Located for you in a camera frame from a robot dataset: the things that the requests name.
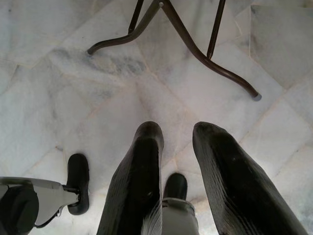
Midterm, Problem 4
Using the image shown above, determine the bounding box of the grey left robot leg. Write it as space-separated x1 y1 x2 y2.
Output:
0 177 80 229

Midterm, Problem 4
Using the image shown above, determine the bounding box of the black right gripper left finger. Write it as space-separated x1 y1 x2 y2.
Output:
97 121 164 235

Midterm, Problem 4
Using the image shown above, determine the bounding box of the grey right robot leg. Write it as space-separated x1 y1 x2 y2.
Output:
141 197 199 235

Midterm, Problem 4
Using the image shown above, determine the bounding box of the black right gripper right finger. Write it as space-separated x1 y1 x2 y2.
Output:
192 121 309 235

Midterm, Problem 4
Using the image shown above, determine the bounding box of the dark metal table leg frame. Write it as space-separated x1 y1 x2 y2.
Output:
87 0 263 101

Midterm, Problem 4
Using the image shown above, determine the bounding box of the black right robot foot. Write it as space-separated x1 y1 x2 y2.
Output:
163 172 188 200

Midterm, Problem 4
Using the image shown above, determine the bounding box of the grey robot leg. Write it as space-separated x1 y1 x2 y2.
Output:
141 197 199 235
0 177 80 229

